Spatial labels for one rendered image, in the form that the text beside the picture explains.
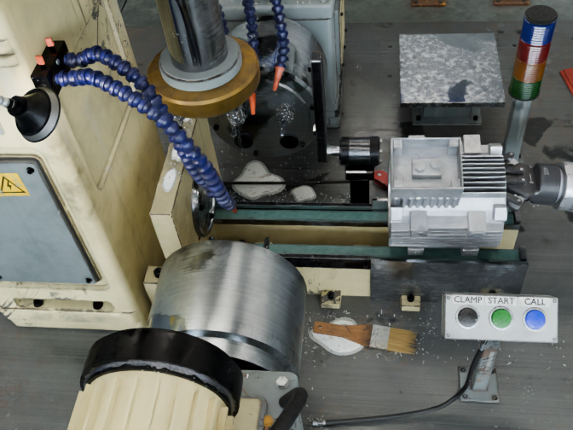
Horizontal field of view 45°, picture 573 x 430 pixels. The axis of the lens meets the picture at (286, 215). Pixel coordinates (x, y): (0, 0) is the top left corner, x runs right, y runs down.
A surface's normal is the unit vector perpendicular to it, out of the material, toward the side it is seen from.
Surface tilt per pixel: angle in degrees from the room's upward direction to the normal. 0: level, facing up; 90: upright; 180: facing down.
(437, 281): 90
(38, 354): 0
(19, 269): 90
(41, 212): 90
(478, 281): 90
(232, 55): 0
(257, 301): 32
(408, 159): 16
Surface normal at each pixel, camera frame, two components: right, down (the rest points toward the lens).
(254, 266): 0.33, -0.58
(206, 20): 0.68, 0.52
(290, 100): -0.10, 0.76
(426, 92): -0.09, -0.65
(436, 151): -0.11, -0.41
